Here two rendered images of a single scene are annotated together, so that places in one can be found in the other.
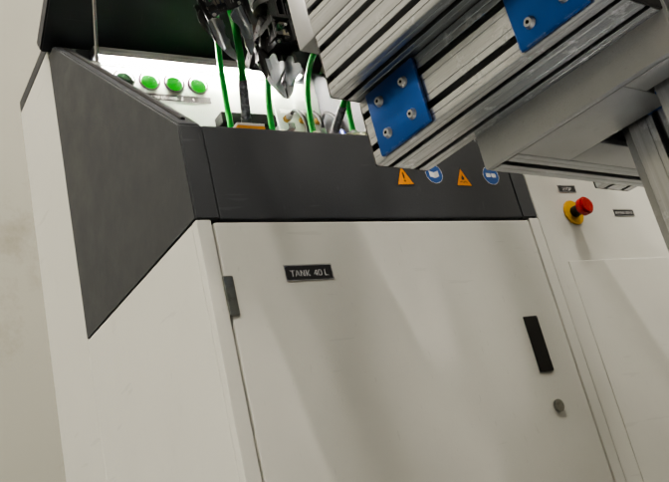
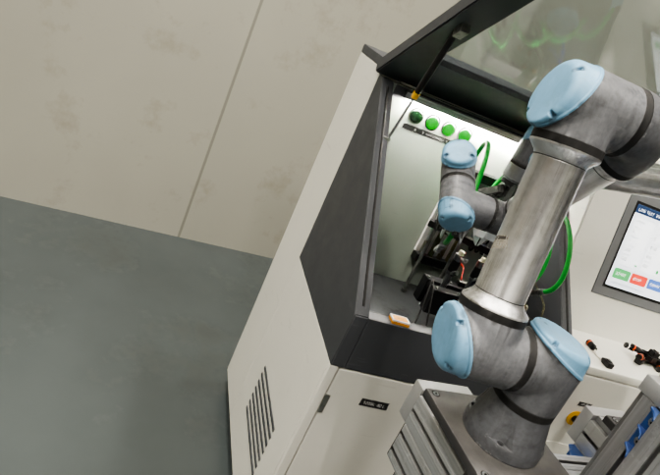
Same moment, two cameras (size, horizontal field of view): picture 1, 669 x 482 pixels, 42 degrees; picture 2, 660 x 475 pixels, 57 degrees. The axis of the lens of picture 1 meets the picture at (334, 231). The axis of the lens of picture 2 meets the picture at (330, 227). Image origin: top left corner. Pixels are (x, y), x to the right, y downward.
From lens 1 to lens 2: 133 cm
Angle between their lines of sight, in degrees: 42
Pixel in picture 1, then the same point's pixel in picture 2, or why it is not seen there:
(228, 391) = (293, 439)
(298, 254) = (374, 395)
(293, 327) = (346, 424)
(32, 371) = (328, 83)
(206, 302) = (310, 397)
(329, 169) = (429, 358)
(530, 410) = not seen: outside the picture
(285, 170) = (401, 353)
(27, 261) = (364, 9)
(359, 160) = not seen: hidden behind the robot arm
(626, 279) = not seen: hidden behind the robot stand
